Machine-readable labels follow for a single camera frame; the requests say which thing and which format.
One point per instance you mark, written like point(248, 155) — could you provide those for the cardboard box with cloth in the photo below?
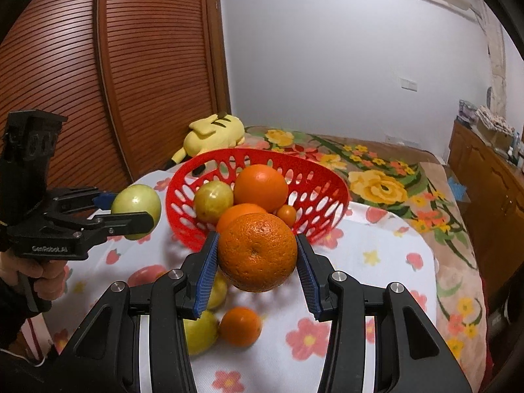
point(495, 129)

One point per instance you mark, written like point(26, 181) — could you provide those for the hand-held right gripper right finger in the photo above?
point(308, 284)

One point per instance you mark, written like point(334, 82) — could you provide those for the white wall socket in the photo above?
point(409, 84)

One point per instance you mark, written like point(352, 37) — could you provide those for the small tangerine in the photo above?
point(286, 215)
point(235, 217)
point(240, 326)

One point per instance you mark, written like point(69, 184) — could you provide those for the green guava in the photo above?
point(213, 202)
point(135, 199)
point(202, 335)
point(220, 292)

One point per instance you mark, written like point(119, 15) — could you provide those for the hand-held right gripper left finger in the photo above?
point(206, 272)

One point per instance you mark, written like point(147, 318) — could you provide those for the red perforated plastic basket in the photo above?
point(321, 231)

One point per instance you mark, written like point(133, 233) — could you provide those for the floral bed blanket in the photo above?
point(389, 180)

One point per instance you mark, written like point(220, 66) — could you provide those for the brown louvred wardrobe door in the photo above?
point(53, 49)
point(163, 69)

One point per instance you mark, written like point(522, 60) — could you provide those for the person's left forearm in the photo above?
point(16, 319)

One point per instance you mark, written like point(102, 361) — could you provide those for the wooden sideboard cabinet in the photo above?
point(483, 196)

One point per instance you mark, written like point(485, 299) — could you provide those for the cream curtain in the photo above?
point(497, 69)

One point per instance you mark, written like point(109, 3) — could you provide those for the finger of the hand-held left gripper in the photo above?
point(131, 222)
point(104, 200)

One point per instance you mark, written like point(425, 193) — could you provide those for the stack of folded packets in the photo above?
point(467, 112)

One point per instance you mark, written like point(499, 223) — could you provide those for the large orange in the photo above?
point(260, 188)
point(258, 249)

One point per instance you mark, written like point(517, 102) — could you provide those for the blue paper scrap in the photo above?
point(457, 189)

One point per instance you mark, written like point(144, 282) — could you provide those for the white flower strawberry tablecloth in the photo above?
point(368, 278)

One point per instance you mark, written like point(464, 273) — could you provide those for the yellow plush toy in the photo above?
point(213, 131)

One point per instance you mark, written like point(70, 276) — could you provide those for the person's left hand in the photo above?
point(45, 274)

